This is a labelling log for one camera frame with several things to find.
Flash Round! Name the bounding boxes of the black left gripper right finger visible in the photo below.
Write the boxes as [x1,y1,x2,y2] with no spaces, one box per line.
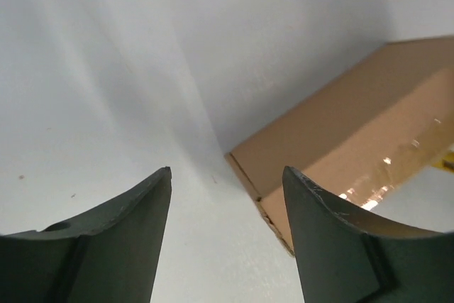
[282,167,453,302]

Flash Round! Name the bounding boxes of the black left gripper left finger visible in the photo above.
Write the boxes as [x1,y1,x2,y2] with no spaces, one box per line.
[1,167,172,302]

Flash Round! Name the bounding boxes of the brown cardboard express box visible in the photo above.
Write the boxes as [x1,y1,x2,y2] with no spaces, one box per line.
[226,36,453,253]

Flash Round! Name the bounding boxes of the yellow utility knife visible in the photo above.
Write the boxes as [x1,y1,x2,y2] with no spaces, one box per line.
[436,151,454,172]

